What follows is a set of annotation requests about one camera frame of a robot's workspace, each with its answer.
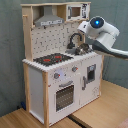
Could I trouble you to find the small metal pot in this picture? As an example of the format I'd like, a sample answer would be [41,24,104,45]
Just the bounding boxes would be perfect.
[75,43,92,55]

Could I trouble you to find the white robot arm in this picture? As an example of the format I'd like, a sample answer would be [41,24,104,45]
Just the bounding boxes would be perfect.
[78,16,128,60]

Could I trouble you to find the wooden toy kitchen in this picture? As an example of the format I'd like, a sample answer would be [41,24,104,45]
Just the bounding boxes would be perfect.
[22,2,103,128]

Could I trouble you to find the right red stove knob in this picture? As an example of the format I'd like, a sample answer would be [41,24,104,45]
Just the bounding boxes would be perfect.
[72,66,78,72]

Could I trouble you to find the red stove knob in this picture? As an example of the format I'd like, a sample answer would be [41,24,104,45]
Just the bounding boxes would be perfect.
[72,66,78,72]
[54,73,60,79]

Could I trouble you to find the black stovetop red burners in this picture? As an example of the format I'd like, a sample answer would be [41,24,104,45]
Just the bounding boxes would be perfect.
[34,53,71,66]

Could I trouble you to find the left red stove knob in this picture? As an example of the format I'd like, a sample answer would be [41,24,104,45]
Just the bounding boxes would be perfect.
[54,73,60,79]

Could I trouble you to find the grey toy sink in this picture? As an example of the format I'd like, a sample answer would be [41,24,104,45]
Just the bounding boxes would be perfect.
[65,48,91,56]

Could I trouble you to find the black toy faucet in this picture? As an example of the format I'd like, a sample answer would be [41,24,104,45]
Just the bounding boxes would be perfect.
[67,33,82,49]

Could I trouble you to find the toy fridge door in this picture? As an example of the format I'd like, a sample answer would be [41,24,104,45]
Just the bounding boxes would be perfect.
[80,56,102,106]

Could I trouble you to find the toy oven door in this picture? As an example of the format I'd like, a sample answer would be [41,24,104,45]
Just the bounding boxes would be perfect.
[49,78,80,125]

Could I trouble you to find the grey range hood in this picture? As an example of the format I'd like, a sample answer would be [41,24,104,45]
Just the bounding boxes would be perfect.
[35,5,64,27]

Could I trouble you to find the toy microwave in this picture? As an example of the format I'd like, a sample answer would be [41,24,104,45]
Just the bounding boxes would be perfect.
[66,3,89,21]

